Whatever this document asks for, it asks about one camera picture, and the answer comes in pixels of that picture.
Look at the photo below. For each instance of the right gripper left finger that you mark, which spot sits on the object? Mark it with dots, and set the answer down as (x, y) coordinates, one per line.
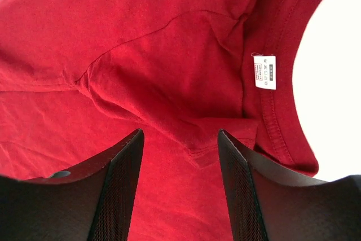
(92, 200)

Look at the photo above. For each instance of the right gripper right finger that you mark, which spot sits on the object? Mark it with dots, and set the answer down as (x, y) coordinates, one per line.
(267, 201)

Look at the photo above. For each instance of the red t shirt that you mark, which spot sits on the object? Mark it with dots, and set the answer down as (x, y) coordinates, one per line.
(77, 76)

